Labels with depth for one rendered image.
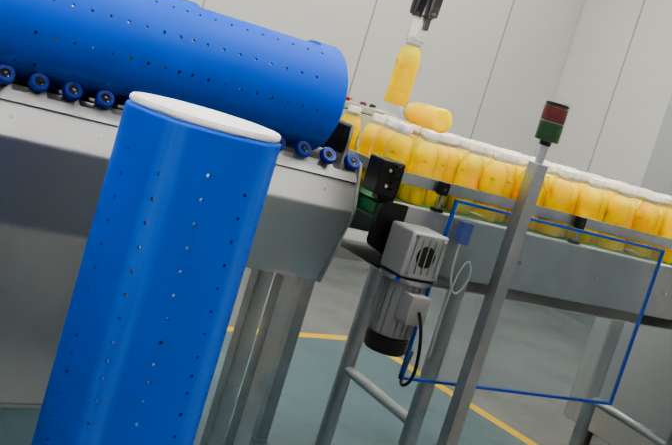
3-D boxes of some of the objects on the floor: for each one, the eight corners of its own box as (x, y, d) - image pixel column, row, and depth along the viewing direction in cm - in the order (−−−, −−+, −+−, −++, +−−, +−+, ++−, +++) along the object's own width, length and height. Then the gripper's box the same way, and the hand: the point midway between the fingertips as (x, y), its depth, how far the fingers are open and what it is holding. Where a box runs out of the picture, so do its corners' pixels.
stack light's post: (401, 548, 270) (527, 160, 258) (413, 548, 273) (539, 163, 260) (409, 556, 267) (537, 163, 254) (421, 557, 269) (549, 166, 256)
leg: (208, 486, 273) (273, 269, 266) (227, 487, 276) (292, 272, 268) (216, 497, 268) (282, 276, 261) (235, 498, 271) (301, 279, 264)
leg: (191, 462, 285) (253, 253, 277) (210, 463, 288) (271, 257, 280) (198, 471, 280) (261, 260, 273) (217, 473, 283) (279, 263, 275)
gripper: (413, -47, 283) (388, 34, 285) (446, -44, 268) (419, 41, 271) (434, -39, 286) (409, 42, 289) (468, -36, 272) (441, 49, 275)
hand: (418, 30), depth 280 cm, fingers closed on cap, 4 cm apart
